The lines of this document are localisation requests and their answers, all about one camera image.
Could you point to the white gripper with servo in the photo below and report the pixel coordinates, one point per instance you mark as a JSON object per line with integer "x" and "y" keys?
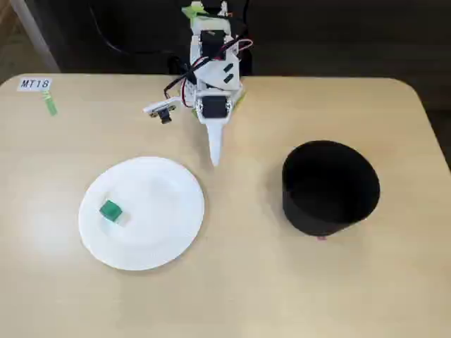
{"x": 215, "y": 106}

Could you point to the green cube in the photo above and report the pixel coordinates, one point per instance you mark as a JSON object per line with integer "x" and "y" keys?
{"x": 111, "y": 210}

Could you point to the white round dish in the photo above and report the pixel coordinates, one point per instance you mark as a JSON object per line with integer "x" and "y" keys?
{"x": 158, "y": 225}

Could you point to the black cylindrical pot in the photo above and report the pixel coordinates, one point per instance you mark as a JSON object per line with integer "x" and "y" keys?
{"x": 329, "y": 186}

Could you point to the small pink tape piece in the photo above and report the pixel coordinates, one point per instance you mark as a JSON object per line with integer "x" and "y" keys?
{"x": 321, "y": 238}

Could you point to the green tape strip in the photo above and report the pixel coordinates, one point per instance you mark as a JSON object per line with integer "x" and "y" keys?
{"x": 50, "y": 103}

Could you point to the white MT18 label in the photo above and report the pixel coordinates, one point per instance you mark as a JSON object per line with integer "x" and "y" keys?
{"x": 34, "y": 84}

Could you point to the white slanted pole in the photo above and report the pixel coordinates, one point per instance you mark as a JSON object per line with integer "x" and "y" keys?
{"x": 37, "y": 33}

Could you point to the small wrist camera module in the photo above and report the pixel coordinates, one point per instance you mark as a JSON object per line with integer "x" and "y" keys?
{"x": 162, "y": 108}

